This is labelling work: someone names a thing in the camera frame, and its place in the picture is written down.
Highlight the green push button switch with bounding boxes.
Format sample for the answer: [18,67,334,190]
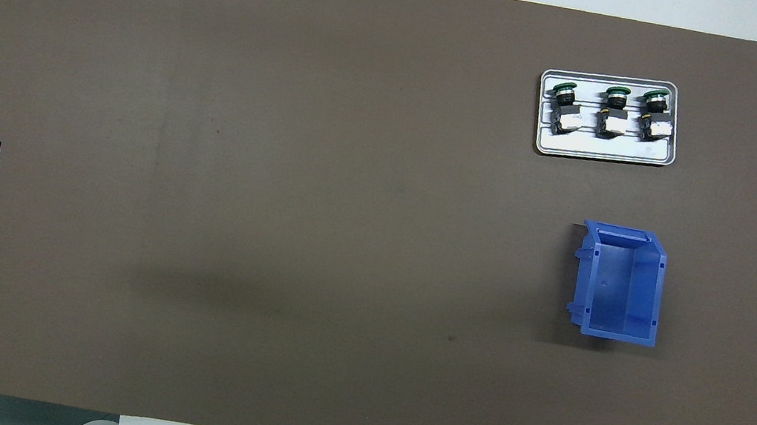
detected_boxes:
[595,83,640,143]
[544,78,589,140]
[634,88,676,145]

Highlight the blue plastic storage bin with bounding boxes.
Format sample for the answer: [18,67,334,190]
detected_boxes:
[562,219,672,348]

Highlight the silver metal tray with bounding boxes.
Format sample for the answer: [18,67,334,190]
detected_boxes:
[529,63,688,175]

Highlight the brown paper table mat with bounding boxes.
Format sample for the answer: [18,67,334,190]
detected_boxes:
[0,0,757,425]

